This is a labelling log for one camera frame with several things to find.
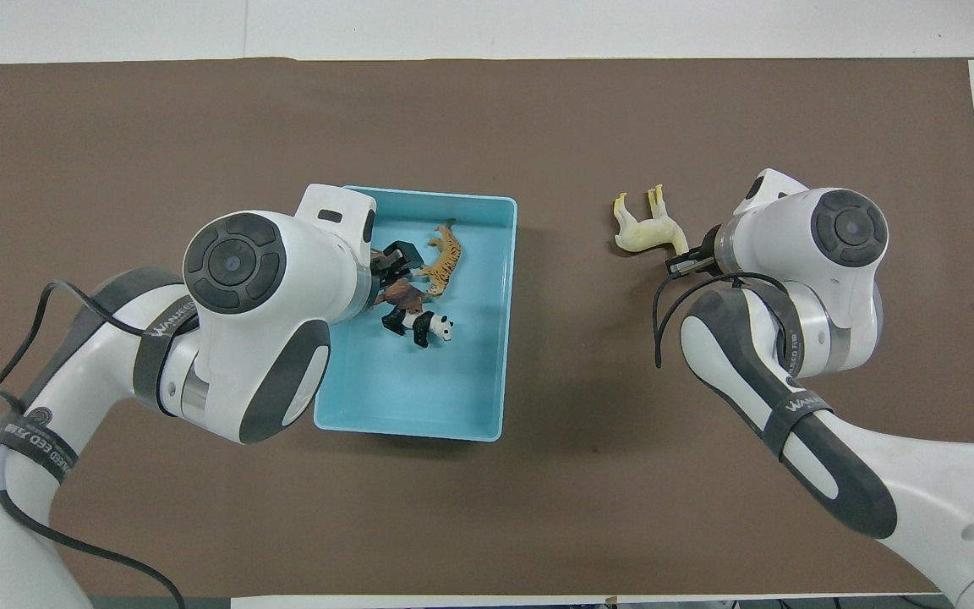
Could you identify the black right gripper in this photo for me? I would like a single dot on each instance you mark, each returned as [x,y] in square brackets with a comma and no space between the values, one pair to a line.
[704,254]

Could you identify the black and white panda toy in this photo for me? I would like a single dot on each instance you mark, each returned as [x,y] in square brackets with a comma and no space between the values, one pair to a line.
[424,326]

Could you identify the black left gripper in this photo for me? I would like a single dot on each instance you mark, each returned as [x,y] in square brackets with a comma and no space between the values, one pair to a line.
[381,269]

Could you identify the cream alpaca toy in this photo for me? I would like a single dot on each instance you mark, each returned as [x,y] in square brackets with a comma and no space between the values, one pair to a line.
[648,233]

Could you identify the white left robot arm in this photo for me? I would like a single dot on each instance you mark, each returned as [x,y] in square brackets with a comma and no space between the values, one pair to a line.
[259,338]

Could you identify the light blue storage box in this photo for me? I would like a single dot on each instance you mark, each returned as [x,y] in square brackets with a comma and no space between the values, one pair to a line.
[428,389]

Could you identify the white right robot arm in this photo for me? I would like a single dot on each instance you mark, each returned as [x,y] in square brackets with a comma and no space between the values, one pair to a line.
[842,279]

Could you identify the brown lion toy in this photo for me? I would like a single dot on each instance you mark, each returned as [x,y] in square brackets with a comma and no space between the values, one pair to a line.
[407,293]

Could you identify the brown table mat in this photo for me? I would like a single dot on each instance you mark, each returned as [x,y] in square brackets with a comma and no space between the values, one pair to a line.
[538,127]

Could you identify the orange tiger toy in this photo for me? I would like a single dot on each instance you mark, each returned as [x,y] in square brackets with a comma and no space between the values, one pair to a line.
[445,258]

